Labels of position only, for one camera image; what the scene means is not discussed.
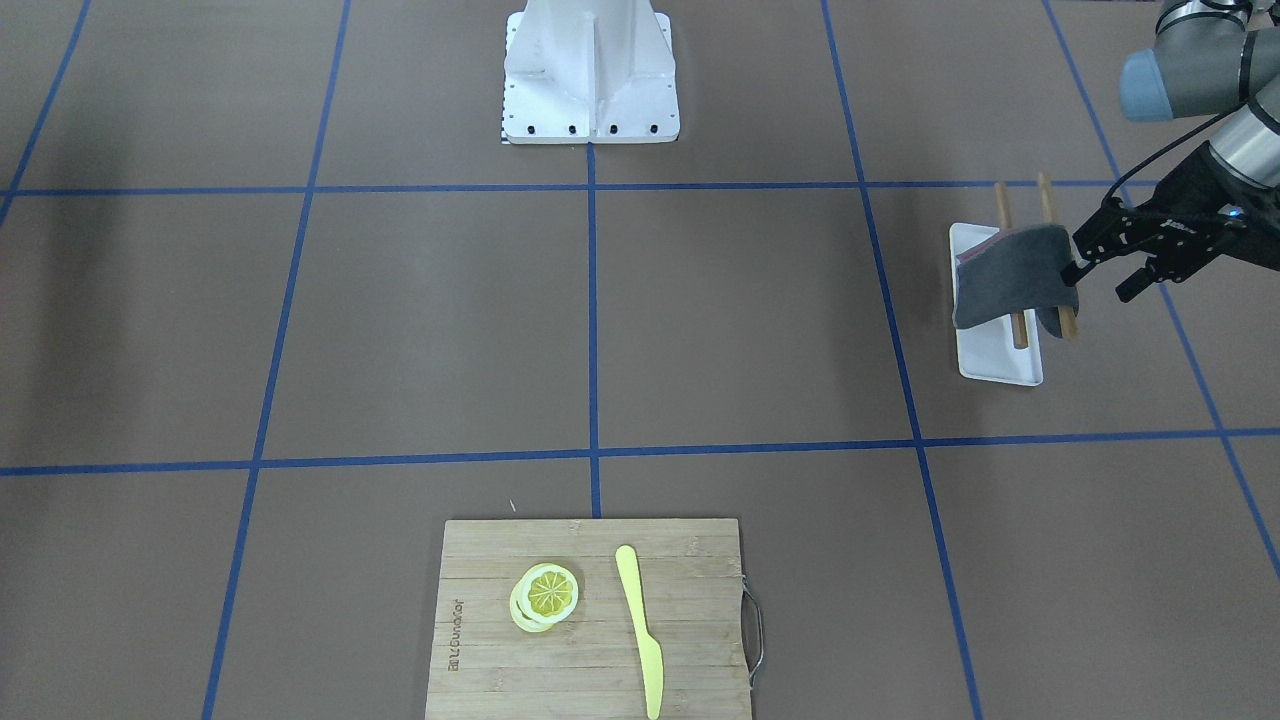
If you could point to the yellow lemon slice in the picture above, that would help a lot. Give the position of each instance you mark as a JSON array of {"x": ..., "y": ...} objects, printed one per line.
[{"x": 544, "y": 596}]

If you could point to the white rectangular tray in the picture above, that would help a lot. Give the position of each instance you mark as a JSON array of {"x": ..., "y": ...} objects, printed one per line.
[{"x": 987, "y": 352}]

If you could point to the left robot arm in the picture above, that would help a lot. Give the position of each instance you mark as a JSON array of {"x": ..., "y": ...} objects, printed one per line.
[{"x": 1207, "y": 61}]

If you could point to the grey wiping cloth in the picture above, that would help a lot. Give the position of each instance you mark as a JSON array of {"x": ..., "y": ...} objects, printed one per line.
[{"x": 1014, "y": 271}]

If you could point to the yellow plastic knife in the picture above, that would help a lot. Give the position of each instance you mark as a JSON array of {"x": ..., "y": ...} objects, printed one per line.
[{"x": 651, "y": 657}]

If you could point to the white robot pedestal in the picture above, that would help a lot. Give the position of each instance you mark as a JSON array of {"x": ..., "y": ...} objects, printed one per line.
[{"x": 579, "y": 72}]

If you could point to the wooden towel rack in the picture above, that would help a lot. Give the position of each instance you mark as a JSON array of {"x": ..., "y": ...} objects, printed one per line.
[{"x": 1049, "y": 213}]

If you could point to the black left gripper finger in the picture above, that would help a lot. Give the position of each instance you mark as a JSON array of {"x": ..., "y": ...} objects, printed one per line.
[
  {"x": 1113, "y": 231},
  {"x": 1159, "y": 268}
]

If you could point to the bamboo cutting board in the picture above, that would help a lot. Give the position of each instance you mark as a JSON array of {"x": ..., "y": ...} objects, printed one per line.
[{"x": 588, "y": 666}]

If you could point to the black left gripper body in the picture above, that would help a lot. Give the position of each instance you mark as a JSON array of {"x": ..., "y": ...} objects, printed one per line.
[{"x": 1183, "y": 193}]

